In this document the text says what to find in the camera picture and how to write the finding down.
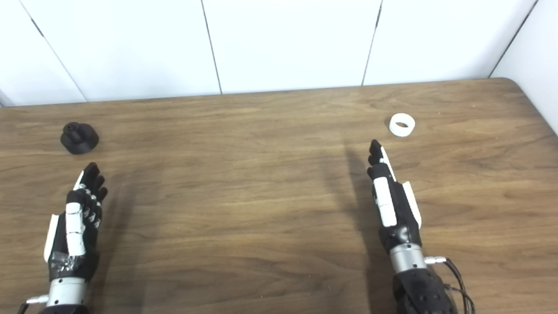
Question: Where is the white and black left hand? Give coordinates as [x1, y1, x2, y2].
[44, 162, 108, 281]

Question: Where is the white and black right hand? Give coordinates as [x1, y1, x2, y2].
[367, 139, 422, 254]

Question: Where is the white ring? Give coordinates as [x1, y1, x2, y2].
[389, 113, 416, 137]

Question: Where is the round black part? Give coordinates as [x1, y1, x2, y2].
[60, 122, 100, 155]

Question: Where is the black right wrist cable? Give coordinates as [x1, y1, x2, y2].
[425, 256, 476, 314]

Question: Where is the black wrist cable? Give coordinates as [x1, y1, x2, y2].
[425, 256, 476, 314]
[17, 295, 49, 314]

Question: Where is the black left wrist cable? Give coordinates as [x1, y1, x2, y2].
[17, 295, 49, 314]

